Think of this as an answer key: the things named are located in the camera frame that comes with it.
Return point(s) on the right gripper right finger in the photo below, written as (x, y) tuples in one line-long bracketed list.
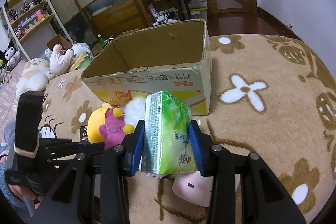
[(213, 160)]

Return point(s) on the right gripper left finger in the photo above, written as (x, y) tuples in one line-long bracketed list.
[(118, 163)]

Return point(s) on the magenta plush toy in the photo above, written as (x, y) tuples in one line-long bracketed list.
[(114, 128)]

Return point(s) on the pink swirl plush cushion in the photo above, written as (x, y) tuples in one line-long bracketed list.
[(193, 188)]

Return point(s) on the green tissue pack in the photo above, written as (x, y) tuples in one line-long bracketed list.
[(167, 148)]

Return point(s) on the yellow plush toy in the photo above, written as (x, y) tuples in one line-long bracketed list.
[(96, 119)]

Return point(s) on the white fluffy pompom plush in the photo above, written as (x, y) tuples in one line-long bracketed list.
[(134, 111)]

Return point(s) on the person's left hand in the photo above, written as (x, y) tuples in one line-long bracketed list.
[(23, 192)]

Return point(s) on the beige floral blanket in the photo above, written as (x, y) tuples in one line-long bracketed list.
[(269, 94)]

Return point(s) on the cream bear plush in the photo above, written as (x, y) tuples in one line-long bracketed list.
[(36, 76)]

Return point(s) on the white pink paw plush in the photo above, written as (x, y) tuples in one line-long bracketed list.
[(60, 63)]

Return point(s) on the green yellow plush cushion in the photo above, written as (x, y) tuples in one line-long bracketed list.
[(82, 61)]

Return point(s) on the open cardboard box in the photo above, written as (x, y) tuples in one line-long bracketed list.
[(175, 57)]

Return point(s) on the black white kuromi plush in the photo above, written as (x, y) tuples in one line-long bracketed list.
[(10, 56)]

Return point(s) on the green glass bottle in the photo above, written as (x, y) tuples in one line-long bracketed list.
[(101, 40)]

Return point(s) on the brown cardboard box on floor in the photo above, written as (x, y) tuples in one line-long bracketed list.
[(58, 39)]

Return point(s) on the white yellow toy shelf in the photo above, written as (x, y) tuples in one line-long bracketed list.
[(24, 18)]

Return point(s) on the basket of plush items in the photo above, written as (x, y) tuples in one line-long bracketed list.
[(164, 16)]

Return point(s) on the small black folding table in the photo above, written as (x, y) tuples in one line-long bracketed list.
[(181, 4)]

